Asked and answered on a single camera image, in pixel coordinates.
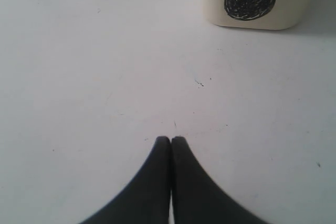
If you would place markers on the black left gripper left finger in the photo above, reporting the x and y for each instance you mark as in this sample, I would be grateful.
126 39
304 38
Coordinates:
146 198

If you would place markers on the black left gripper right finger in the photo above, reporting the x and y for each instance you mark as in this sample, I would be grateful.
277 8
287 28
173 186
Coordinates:
196 197

